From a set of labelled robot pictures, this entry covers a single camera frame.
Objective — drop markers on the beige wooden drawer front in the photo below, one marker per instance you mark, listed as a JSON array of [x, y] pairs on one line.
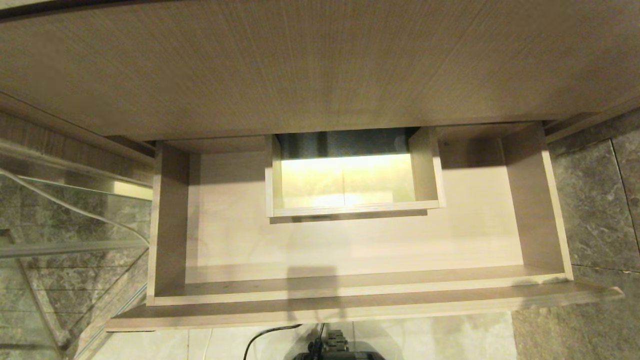
[[350, 250]]

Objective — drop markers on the beige wooden vanity cabinet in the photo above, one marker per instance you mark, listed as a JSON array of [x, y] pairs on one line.
[[300, 60]]

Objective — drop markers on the framed glass shower door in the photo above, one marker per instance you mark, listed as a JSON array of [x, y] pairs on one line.
[[50, 275]]

